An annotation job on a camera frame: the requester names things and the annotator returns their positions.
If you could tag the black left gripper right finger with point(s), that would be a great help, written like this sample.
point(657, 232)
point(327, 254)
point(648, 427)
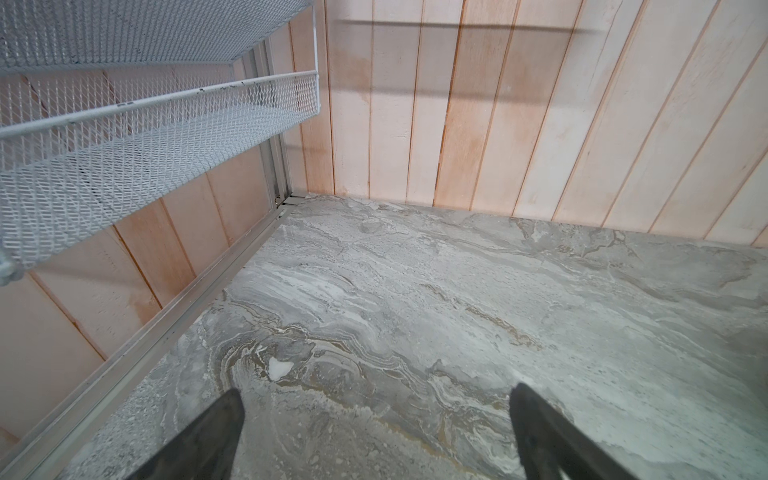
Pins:
point(549, 446)

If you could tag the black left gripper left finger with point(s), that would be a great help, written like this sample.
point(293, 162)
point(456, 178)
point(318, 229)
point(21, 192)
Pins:
point(205, 449)

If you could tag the aluminium left wall rail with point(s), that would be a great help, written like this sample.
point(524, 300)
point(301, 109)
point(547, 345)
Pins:
point(51, 445)

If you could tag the aluminium corner post left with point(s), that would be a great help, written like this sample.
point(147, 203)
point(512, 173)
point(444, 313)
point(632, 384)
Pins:
point(258, 67)

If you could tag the white wire mesh shelf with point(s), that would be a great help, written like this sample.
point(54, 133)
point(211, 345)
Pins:
point(107, 106)

